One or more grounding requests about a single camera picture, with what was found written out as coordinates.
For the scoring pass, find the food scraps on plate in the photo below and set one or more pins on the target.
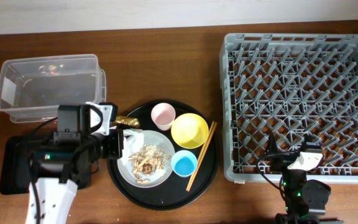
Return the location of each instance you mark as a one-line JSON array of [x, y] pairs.
[[149, 163]]

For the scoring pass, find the wooden chopstick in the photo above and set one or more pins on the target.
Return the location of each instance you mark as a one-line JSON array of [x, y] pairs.
[[204, 154], [200, 157]]

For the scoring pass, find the yellow bowl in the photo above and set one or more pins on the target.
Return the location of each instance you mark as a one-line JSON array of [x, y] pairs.
[[189, 130]]

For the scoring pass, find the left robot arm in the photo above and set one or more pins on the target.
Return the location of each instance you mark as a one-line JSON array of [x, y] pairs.
[[83, 137]]

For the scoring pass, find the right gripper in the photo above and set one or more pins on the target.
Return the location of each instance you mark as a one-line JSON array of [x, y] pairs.
[[282, 161]]

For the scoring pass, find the grey dishwasher rack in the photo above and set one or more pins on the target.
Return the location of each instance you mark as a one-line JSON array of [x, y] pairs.
[[289, 85]]

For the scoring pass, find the gold snack wrapper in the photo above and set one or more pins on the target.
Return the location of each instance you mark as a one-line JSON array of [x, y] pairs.
[[125, 120]]

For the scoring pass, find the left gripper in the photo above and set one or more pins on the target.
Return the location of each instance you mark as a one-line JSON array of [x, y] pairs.
[[116, 136]]

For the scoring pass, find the pink cup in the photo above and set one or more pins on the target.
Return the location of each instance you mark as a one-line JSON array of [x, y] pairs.
[[163, 116]]

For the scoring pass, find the round black serving tray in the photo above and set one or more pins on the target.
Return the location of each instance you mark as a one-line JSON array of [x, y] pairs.
[[171, 194]]

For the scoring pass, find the black rectangular tray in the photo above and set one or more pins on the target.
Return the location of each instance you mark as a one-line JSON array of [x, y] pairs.
[[14, 165]]

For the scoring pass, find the grey plate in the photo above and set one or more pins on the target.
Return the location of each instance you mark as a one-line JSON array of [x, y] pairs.
[[150, 138]]

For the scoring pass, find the clear plastic waste bin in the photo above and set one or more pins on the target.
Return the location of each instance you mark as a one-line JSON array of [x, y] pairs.
[[32, 89]]

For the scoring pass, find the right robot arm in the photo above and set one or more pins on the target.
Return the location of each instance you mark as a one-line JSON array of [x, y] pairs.
[[305, 199]]

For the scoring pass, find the small blue cup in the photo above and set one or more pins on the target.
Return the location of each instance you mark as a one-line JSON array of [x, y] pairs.
[[184, 163]]

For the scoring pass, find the white napkin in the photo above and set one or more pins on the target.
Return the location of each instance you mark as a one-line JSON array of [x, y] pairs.
[[133, 142]]

